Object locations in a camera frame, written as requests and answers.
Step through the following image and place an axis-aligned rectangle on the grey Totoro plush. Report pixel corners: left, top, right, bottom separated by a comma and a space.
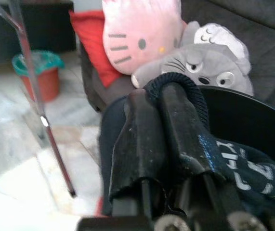
130, 20, 255, 97

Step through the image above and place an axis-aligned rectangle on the orange bucket teal liner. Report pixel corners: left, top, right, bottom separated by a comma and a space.
12, 50, 65, 103

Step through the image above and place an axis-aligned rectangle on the black plastic basin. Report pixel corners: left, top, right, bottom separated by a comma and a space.
196, 85, 275, 167

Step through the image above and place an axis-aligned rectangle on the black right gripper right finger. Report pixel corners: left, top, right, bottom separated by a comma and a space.
162, 82, 237, 213

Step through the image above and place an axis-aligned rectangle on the black shirt ribbed collar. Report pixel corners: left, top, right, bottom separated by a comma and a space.
98, 73, 275, 217

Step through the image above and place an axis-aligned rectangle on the dark grey sofa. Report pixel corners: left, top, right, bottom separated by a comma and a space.
79, 0, 275, 114

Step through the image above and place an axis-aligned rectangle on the black TV cabinet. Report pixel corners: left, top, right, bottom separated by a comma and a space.
0, 0, 77, 67

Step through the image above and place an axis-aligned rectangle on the red cushion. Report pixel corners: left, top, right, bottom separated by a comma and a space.
68, 11, 122, 89

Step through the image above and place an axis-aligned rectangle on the steel clothes rack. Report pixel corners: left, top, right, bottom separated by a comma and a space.
0, 0, 78, 198

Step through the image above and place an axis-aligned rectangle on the pink Hello Kitty pillow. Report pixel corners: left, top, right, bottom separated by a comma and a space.
102, 0, 186, 74

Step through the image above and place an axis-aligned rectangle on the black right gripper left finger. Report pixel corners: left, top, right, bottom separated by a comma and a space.
108, 89, 178, 217

